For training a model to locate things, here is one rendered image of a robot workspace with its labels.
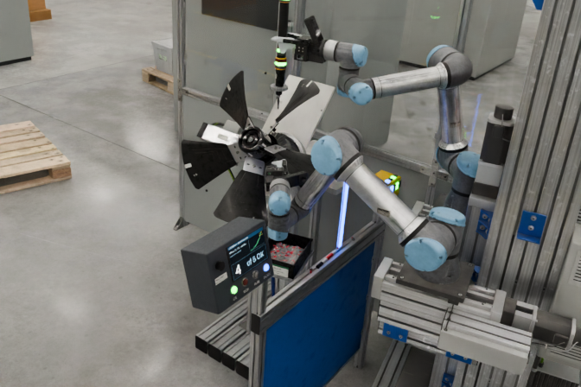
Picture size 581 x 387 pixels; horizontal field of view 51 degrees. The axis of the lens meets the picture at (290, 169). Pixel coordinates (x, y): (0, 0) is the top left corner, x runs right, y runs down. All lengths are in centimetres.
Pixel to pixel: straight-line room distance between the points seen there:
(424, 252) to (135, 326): 198
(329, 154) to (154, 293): 201
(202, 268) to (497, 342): 94
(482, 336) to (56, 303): 241
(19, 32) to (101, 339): 532
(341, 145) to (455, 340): 71
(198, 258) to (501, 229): 103
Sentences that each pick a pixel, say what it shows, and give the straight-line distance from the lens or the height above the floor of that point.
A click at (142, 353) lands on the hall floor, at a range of 328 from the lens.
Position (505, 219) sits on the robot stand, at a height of 123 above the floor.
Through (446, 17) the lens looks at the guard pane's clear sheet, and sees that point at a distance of 281.
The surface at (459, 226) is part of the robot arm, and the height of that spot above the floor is 124.
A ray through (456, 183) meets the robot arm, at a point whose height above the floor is 117.
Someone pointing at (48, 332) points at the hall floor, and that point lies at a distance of 350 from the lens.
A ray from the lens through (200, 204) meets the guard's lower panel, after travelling 407.
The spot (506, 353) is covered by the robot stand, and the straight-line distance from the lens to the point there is 203.
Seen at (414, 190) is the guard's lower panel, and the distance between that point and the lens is 307.
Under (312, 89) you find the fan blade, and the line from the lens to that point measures 251.
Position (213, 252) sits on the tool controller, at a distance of 172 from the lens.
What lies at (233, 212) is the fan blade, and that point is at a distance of 248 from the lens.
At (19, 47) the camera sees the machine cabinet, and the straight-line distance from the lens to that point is 814.
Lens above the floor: 219
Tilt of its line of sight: 25 degrees down
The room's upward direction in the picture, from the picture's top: 4 degrees clockwise
